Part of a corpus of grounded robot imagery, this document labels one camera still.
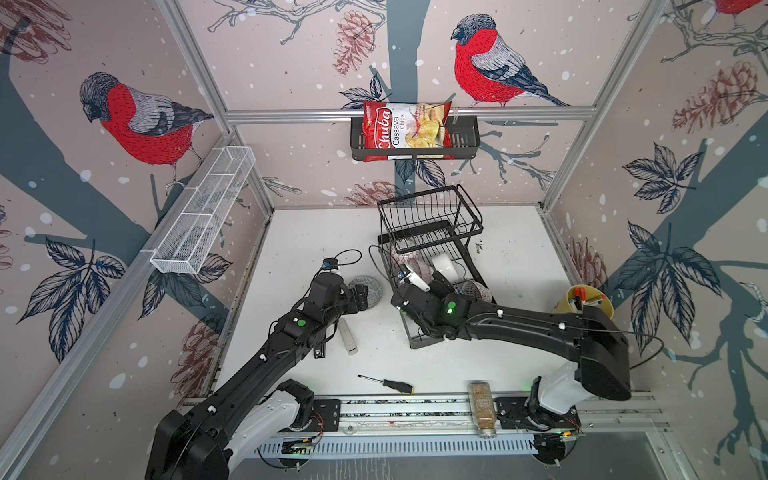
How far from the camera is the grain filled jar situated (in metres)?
0.70

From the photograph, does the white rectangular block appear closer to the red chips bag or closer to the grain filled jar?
the grain filled jar

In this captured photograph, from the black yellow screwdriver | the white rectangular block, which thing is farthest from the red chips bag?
the black yellow screwdriver

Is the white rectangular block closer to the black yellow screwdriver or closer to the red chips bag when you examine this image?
the black yellow screwdriver

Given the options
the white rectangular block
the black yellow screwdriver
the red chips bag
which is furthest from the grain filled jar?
the red chips bag

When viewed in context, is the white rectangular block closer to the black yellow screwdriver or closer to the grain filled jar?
the black yellow screwdriver
